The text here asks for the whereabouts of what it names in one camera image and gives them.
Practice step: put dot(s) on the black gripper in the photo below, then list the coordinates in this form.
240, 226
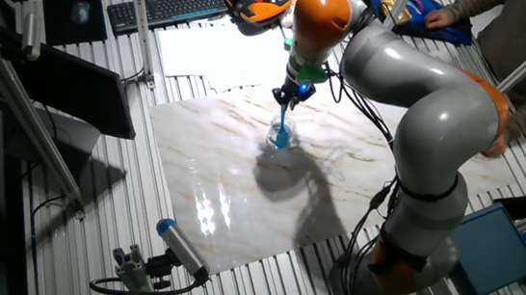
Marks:
297, 89

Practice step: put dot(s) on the blue stirring rod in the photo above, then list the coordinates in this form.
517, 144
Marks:
282, 127

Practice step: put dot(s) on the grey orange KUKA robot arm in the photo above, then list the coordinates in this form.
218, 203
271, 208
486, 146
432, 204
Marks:
444, 121

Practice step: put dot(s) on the clear glass beaker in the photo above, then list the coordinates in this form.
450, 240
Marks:
274, 136

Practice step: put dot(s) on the bare hand on blue bag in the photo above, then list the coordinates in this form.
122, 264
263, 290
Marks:
437, 19

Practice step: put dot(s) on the bare hand resting on table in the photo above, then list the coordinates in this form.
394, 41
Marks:
496, 149

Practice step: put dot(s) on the white paper sheet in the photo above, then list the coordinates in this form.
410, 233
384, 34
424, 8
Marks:
224, 52
250, 82

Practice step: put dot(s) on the white plush toy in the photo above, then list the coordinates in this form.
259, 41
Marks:
287, 18

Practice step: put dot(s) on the marble pattern mat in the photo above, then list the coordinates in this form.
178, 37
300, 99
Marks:
222, 172

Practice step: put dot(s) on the gold wrapped box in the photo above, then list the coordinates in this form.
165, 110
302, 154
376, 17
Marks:
395, 7

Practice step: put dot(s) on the black computer keyboard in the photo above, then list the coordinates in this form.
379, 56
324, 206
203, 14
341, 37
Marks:
170, 9

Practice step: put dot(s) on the blue bag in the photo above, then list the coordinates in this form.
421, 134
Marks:
443, 34

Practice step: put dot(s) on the black flat monitor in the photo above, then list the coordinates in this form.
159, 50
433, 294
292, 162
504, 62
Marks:
75, 90

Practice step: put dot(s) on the grey computer mouse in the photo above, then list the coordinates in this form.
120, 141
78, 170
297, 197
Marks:
80, 13

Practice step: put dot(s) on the grey monitor base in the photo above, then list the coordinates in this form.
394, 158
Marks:
65, 140

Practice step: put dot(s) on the black mouse pad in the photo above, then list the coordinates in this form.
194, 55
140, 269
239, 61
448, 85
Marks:
61, 26

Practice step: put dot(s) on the black smartphone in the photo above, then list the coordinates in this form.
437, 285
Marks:
518, 207

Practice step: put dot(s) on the blue box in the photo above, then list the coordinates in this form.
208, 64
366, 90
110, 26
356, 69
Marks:
492, 252

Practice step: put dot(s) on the long slanted aluminium bar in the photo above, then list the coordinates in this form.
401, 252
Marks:
24, 115

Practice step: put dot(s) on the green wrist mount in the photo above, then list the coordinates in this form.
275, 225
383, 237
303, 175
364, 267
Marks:
311, 74

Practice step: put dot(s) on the slim aluminium upright post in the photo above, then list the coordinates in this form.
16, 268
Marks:
400, 1

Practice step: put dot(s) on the grey camera with blue cap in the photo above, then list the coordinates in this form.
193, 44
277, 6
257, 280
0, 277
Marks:
183, 248

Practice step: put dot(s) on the black camera clamp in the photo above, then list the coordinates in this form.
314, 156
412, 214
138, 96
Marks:
159, 268

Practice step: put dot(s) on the aluminium camera mount profile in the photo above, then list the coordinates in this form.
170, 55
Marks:
134, 275

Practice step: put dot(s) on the small grey pole camera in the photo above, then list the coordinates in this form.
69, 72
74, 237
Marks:
32, 35

